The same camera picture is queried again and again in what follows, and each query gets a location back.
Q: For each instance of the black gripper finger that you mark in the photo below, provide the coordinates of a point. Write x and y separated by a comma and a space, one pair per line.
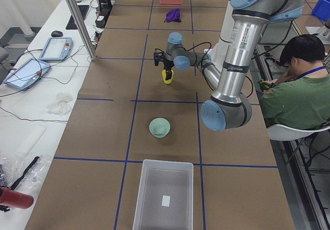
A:
168, 75

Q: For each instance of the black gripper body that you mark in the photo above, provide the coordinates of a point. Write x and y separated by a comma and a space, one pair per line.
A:
168, 66

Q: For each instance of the yellow plastic cup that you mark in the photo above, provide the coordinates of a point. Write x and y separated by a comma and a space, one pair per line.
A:
164, 77

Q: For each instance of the purple cloth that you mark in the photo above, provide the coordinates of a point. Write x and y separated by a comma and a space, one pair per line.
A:
173, 15

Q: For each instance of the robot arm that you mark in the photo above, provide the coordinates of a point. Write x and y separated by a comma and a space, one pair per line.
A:
228, 107

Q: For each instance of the black desktop box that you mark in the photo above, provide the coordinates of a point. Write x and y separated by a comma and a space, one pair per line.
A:
100, 22

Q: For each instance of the clear plastic storage box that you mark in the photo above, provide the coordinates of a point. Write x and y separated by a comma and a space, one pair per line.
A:
165, 196

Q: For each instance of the pale green bowl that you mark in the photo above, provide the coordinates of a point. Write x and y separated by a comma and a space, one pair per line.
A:
159, 127

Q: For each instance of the white crumpled cloth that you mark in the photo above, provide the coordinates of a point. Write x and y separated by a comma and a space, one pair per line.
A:
61, 104

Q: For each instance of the far teach pendant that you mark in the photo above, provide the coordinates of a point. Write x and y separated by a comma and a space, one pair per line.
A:
56, 49

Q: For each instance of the teach pendant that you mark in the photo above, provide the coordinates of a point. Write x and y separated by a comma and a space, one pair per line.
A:
27, 74
56, 49

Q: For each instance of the black computer mouse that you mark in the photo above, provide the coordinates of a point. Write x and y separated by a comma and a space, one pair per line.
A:
56, 33

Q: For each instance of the white chair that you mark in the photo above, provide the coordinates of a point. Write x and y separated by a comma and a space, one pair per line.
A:
279, 132

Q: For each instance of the seated person green shirt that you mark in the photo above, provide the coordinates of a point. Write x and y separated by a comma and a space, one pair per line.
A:
300, 97

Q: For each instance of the near teach pendant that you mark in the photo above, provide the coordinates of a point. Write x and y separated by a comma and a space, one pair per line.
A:
27, 74

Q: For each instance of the blue plastic crate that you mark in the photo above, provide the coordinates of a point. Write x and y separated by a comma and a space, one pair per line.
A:
322, 10

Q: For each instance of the crumpled clear plastic bag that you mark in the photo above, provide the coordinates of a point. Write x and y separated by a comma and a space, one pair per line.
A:
18, 172

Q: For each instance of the red cylinder bottle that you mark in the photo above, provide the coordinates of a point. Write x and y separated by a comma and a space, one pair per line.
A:
15, 199

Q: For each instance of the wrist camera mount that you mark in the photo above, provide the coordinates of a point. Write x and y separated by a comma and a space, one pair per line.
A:
158, 56

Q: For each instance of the aluminium frame post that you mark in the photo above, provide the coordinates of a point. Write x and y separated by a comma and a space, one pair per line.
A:
73, 7

